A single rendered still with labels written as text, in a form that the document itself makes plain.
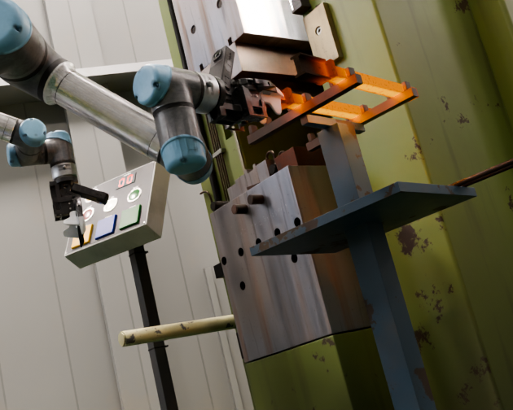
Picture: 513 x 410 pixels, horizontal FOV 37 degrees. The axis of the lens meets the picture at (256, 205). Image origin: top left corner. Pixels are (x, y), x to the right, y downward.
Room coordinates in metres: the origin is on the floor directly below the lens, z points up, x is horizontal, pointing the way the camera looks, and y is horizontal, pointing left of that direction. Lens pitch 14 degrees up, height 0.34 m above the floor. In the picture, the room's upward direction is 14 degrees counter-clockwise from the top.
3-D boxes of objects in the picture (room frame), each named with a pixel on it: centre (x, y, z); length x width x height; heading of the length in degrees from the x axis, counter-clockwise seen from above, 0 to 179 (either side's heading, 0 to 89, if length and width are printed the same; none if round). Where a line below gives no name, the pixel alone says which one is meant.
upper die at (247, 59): (2.28, -0.15, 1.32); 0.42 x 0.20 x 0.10; 130
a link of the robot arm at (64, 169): (2.22, 0.54, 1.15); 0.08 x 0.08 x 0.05
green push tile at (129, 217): (2.36, 0.40, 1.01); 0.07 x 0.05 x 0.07; 65
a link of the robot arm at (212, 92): (1.33, 0.05, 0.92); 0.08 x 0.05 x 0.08; 49
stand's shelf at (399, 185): (1.63, -0.21, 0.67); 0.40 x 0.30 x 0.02; 49
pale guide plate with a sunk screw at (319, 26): (1.98, -0.29, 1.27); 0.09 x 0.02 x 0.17; 40
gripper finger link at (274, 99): (1.46, -0.09, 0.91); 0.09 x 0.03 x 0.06; 136
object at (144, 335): (2.35, 0.30, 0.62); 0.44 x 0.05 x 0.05; 130
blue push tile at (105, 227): (2.40, 0.49, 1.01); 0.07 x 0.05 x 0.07; 65
